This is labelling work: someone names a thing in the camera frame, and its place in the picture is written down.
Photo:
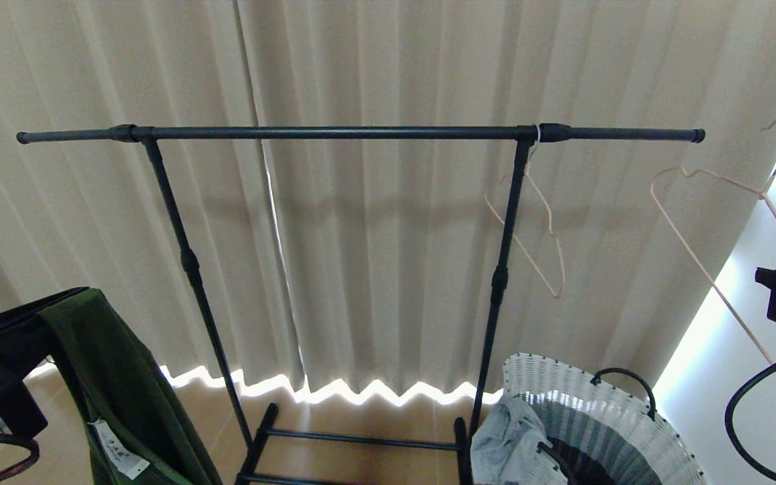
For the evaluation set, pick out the pink clothes hanger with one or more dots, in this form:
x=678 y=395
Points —
x=718 y=285
x=523 y=250

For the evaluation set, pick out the green long-sleeved shirt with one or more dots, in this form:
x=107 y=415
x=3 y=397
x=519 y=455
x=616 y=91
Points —
x=112 y=377

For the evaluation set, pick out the white laundry basket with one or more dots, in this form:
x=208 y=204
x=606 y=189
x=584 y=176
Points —
x=563 y=384

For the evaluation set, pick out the black clothes rack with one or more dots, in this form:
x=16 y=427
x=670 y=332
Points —
x=361 y=133

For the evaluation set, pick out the pale grey garment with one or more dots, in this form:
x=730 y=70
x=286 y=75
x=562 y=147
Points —
x=509 y=438

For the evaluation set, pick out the beige curtain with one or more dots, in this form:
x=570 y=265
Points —
x=395 y=269

